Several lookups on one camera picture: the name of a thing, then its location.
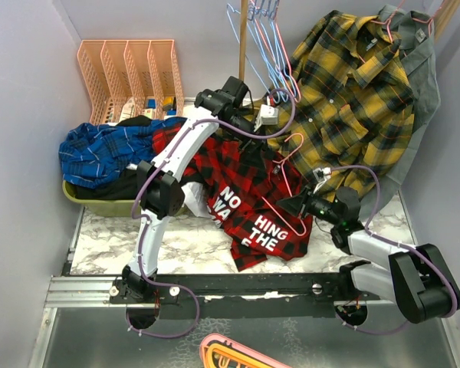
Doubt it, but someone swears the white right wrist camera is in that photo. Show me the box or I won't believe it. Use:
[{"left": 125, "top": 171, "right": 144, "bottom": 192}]
[{"left": 313, "top": 167, "right": 332, "bottom": 193}]

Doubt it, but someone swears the grey shirt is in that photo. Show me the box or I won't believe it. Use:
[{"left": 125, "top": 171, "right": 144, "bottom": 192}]
[{"left": 360, "top": 5, "right": 441, "bottom": 221}]

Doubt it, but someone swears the wooden rack pole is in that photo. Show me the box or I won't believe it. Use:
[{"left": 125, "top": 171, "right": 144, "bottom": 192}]
[{"left": 238, "top": 0, "right": 248, "bottom": 81}]

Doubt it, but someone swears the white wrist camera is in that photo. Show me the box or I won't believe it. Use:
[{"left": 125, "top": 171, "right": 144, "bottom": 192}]
[
  {"left": 313, "top": 167, "right": 332, "bottom": 193},
  {"left": 255, "top": 104, "right": 278, "bottom": 132}
]

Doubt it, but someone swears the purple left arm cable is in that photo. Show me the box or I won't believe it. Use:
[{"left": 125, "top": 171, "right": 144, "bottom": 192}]
[{"left": 124, "top": 87, "right": 297, "bottom": 340}]

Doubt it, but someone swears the pink file organizer rack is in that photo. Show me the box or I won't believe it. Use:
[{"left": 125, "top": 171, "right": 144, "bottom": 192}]
[{"left": 77, "top": 39, "right": 185, "bottom": 125}]

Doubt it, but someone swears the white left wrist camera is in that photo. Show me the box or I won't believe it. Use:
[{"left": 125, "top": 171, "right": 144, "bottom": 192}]
[{"left": 255, "top": 104, "right": 278, "bottom": 132}]

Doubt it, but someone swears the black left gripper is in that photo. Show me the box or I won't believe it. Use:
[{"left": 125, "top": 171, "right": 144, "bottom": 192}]
[{"left": 221, "top": 113, "right": 269, "bottom": 170}]

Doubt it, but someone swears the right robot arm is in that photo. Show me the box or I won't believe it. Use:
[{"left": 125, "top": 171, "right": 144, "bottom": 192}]
[{"left": 277, "top": 187, "right": 460, "bottom": 324}]

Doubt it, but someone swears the blue wire hanger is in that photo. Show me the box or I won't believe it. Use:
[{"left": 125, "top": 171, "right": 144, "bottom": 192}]
[{"left": 225, "top": 0, "right": 292, "bottom": 100}]

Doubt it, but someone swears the yellow plaid shirt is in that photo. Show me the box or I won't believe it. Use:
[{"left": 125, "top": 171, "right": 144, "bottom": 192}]
[{"left": 262, "top": 11, "right": 415, "bottom": 200}]

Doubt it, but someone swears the pink orange oval object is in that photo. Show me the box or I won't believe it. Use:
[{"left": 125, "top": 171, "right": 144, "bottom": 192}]
[{"left": 199, "top": 333, "right": 288, "bottom": 367}]

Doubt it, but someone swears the black garment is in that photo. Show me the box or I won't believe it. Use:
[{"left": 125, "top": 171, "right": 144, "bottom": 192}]
[{"left": 74, "top": 116, "right": 154, "bottom": 201}]

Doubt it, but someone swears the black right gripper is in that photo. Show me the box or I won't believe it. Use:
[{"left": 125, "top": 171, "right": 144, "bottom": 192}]
[{"left": 277, "top": 183, "right": 342, "bottom": 226}]

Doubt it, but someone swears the aluminium rail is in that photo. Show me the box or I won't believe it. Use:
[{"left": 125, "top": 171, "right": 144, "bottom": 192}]
[{"left": 45, "top": 275, "right": 118, "bottom": 310}]

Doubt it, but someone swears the green laundry basket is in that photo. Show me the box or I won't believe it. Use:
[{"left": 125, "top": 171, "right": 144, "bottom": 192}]
[{"left": 62, "top": 181, "right": 134, "bottom": 218}]

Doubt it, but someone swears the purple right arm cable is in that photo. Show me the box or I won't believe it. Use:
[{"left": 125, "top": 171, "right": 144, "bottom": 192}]
[{"left": 321, "top": 164, "right": 459, "bottom": 337}]

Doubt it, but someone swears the pink hanger under yellow shirt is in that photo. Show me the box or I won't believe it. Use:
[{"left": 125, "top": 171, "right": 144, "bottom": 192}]
[{"left": 325, "top": 0, "right": 407, "bottom": 64}]

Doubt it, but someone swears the pink wire hanger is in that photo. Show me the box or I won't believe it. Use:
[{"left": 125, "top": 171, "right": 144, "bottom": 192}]
[
  {"left": 262, "top": 133, "right": 307, "bottom": 237},
  {"left": 270, "top": 0, "right": 302, "bottom": 104}
]

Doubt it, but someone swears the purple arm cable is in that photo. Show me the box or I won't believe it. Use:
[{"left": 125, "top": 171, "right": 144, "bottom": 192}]
[
  {"left": 321, "top": 164, "right": 459, "bottom": 337},
  {"left": 124, "top": 87, "right": 297, "bottom": 340}
]

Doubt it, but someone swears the white garment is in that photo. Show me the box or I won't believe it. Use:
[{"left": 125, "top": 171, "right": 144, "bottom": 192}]
[{"left": 182, "top": 182, "right": 212, "bottom": 219}]

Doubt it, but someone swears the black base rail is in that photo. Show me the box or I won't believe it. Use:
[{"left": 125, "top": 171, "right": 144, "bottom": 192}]
[{"left": 109, "top": 272, "right": 378, "bottom": 320}]

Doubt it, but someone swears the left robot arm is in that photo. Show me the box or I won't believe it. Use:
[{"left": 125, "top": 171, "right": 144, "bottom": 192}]
[{"left": 121, "top": 76, "right": 264, "bottom": 303}]

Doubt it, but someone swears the red black plaid shirt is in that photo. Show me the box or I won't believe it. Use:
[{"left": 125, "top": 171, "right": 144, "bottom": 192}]
[{"left": 151, "top": 126, "right": 314, "bottom": 273}]

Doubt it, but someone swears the pink hanger under grey shirt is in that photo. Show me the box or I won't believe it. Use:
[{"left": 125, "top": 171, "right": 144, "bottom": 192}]
[{"left": 414, "top": 0, "right": 452, "bottom": 38}]

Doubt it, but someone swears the pink wire hanger on rack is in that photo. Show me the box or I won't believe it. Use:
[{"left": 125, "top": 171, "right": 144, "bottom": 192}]
[{"left": 270, "top": 0, "right": 302, "bottom": 104}]

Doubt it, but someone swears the blue plaid shirt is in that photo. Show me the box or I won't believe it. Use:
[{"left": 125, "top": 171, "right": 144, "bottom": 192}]
[{"left": 58, "top": 117, "right": 186, "bottom": 189}]

